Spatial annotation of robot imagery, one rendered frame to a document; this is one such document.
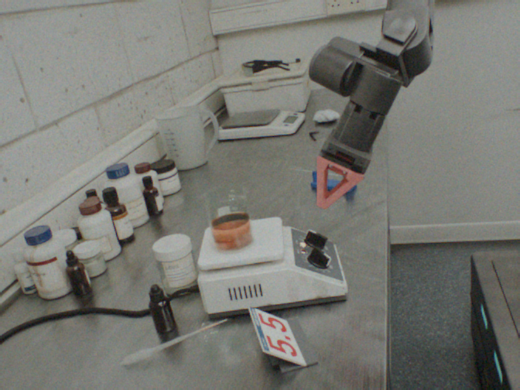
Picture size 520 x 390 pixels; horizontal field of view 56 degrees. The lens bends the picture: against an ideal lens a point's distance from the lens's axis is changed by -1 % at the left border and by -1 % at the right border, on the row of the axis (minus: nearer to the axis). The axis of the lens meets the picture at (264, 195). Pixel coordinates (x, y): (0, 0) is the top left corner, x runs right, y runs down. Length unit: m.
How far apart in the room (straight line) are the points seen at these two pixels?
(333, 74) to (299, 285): 0.29
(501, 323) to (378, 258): 0.57
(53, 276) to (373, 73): 0.59
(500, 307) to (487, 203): 1.02
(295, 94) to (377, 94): 1.09
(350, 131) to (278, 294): 0.24
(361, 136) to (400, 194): 1.60
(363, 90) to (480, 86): 1.50
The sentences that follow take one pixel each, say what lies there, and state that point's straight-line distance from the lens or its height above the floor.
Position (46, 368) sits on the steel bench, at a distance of 0.75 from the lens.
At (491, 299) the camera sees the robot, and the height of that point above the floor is 0.36.
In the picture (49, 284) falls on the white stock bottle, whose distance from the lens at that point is 0.90.
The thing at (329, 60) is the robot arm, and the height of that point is 1.06.
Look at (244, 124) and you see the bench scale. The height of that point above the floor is 0.79.
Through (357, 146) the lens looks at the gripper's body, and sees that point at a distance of 0.68.
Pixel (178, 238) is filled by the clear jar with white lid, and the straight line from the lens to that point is 0.79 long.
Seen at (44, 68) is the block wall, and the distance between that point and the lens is 1.17.
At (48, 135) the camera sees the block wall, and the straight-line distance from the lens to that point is 1.14.
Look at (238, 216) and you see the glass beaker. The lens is 0.66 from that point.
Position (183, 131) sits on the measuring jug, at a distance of 1.33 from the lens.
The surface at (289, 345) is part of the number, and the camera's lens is 0.63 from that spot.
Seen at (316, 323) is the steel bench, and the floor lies 0.75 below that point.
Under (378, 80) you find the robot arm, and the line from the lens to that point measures 0.67.
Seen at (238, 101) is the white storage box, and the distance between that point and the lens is 1.79.
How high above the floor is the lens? 1.16
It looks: 22 degrees down
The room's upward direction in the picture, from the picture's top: 10 degrees counter-clockwise
